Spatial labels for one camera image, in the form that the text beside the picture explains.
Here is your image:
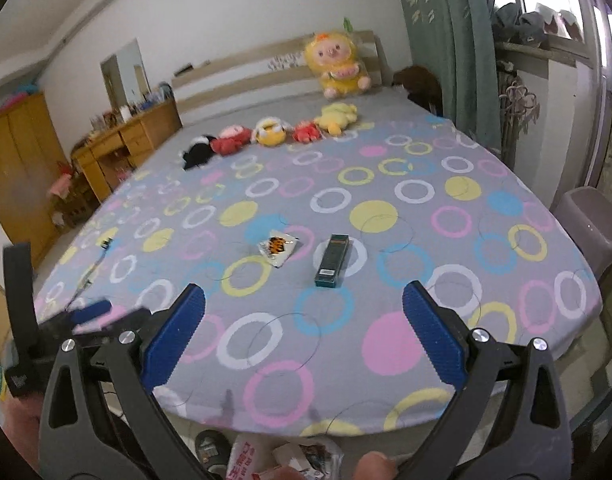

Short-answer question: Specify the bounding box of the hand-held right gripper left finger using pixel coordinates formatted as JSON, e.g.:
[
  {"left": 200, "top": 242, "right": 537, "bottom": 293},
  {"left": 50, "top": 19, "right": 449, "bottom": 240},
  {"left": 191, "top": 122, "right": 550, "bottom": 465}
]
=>
[{"left": 38, "top": 282, "right": 207, "bottom": 480}]

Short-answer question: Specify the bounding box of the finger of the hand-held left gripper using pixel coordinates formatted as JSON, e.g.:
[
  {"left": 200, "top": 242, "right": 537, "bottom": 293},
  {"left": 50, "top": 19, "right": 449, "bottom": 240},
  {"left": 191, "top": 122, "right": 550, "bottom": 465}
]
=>
[
  {"left": 38, "top": 300, "right": 114, "bottom": 337},
  {"left": 78, "top": 307, "right": 153, "bottom": 347}
]

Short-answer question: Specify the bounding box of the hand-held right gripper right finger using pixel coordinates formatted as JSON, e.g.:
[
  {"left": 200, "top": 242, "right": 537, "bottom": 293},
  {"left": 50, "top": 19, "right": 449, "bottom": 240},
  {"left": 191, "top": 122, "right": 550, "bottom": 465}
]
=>
[{"left": 402, "top": 280, "right": 572, "bottom": 480}]

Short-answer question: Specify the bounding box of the dark teal long box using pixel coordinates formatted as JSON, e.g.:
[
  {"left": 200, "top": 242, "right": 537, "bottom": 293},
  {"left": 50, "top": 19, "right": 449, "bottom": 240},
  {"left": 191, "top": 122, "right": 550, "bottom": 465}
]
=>
[{"left": 314, "top": 233, "right": 351, "bottom": 289}]

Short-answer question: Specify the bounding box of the white orange snack packet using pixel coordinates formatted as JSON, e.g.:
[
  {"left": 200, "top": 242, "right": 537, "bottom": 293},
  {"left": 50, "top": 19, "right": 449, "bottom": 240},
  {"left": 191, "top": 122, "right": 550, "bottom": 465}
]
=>
[{"left": 256, "top": 230, "right": 301, "bottom": 269}]

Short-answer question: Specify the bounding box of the white plastic bag red print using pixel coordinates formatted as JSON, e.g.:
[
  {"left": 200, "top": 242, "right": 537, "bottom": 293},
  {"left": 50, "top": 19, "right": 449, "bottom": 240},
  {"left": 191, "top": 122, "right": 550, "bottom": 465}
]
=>
[{"left": 226, "top": 435, "right": 344, "bottom": 480}]

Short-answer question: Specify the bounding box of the person's left hand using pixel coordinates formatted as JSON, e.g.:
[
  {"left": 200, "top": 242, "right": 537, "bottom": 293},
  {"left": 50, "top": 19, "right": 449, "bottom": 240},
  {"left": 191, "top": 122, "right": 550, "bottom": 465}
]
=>
[{"left": 5, "top": 396, "right": 44, "bottom": 466}]

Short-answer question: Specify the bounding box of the person's right hand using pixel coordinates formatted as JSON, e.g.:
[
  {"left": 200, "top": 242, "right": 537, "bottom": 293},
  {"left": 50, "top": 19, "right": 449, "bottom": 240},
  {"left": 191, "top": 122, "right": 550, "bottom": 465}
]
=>
[{"left": 353, "top": 452, "right": 397, "bottom": 480}]

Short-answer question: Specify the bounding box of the grey slipper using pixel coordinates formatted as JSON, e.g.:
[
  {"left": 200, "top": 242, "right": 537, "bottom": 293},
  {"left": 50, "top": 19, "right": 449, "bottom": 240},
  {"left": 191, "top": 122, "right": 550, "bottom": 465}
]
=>
[{"left": 195, "top": 430, "right": 231, "bottom": 476}]

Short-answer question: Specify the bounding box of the pink cloth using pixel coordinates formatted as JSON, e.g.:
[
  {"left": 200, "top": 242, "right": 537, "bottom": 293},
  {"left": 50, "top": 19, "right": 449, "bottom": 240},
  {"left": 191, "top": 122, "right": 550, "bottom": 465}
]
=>
[{"left": 48, "top": 172, "right": 73, "bottom": 197}]

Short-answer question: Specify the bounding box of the wooden wardrobe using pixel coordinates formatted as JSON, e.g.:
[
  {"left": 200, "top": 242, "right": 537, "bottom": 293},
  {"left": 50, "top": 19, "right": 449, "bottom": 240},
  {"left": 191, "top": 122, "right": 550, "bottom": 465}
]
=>
[{"left": 0, "top": 91, "right": 69, "bottom": 268}]

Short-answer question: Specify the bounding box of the bed with circle-patterned sheet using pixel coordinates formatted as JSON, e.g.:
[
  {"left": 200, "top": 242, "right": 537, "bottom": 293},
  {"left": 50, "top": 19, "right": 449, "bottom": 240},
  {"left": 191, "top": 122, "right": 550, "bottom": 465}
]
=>
[{"left": 33, "top": 85, "right": 604, "bottom": 438}]

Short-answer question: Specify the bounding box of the black plush toy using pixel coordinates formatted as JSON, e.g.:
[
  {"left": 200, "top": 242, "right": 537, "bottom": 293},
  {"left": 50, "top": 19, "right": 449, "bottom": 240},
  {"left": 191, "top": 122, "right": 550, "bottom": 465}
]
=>
[{"left": 181, "top": 134, "right": 217, "bottom": 171}]

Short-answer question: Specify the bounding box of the wooden dresser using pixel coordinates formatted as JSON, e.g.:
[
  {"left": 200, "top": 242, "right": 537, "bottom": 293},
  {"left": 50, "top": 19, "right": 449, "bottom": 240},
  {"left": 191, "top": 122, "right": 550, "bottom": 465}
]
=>
[{"left": 71, "top": 99, "right": 183, "bottom": 206}]

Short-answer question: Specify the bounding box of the grey plastic bin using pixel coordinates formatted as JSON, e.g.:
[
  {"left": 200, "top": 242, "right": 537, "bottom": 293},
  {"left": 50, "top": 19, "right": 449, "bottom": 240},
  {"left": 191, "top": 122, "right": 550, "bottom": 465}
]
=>
[{"left": 550, "top": 186, "right": 612, "bottom": 281}]

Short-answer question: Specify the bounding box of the red crab plush toy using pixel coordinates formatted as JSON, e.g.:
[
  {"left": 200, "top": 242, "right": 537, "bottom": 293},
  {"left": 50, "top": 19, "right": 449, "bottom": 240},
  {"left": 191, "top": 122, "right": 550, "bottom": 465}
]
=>
[{"left": 211, "top": 125, "right": 253, "bottom": 157}]

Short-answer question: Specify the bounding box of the row of toiletry bottles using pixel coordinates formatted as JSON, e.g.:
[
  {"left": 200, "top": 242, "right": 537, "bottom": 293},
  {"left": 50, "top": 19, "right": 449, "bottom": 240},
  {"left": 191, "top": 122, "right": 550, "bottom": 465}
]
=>
[{"left": 88, "top": 85, "right": 174, "bottom": 128}]

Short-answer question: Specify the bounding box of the yellow and white plush toy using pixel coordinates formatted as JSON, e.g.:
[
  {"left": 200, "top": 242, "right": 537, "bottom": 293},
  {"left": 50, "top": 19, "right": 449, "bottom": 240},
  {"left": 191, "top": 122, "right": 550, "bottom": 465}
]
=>
[{"left": 253, "top": 117, "right": 289, "bottom": 147}]

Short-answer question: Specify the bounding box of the yellow duck plush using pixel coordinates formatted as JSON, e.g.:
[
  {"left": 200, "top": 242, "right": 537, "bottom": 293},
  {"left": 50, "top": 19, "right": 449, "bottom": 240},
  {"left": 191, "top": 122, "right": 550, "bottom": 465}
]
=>
[{"left": 313, "top": 102, "right": 359, "bottom": 136}]

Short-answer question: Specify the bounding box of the small red plush toy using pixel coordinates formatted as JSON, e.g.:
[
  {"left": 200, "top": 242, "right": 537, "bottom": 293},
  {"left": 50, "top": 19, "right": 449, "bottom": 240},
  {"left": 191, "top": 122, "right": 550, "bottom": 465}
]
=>
[{"left": 292, "top": 120, "right": 321, "bottom": 143}]

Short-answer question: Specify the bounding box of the beige wooden headboard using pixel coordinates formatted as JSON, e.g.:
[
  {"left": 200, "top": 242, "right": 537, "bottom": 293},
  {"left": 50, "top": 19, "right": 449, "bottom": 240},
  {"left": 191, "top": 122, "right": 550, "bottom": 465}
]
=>
[{"left": 171, "top": 30, "right": 384, "bottom": 116}]

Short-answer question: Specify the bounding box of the dark brown plush toy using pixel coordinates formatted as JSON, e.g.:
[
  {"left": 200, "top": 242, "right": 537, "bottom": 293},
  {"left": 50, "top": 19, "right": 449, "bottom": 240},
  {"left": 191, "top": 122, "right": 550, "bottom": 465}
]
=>
[{"left": 392, "top": 65, "right": 444, "bottom": 113}]

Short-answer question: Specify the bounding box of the large yellow pig plush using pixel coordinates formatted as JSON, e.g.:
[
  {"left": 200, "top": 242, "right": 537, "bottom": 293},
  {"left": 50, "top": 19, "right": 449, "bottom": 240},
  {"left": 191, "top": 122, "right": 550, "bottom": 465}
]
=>
[{"left": 304, "top": 30, "right": 373, "bottom": 100}]

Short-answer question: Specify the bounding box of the green patterned curtain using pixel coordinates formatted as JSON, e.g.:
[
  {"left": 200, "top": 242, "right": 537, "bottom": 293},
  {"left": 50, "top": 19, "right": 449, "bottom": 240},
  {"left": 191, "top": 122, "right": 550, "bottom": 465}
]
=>
[{"left": 392, "top": 0, "right": 504, "bottom": 153}]

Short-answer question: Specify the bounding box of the grey clothes pile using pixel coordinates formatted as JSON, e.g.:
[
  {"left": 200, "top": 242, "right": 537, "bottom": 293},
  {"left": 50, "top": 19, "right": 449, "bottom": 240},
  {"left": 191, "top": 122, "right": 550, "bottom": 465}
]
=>
[{"left": 490, "top": 2, "right": 549, "bottom": 48}]

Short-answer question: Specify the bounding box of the wall mirror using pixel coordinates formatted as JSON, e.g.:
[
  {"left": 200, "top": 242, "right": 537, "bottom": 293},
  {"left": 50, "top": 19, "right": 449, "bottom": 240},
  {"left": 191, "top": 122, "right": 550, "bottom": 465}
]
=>
[{"left": 100, "top": 37, "right": 152, "bottom": 116}]

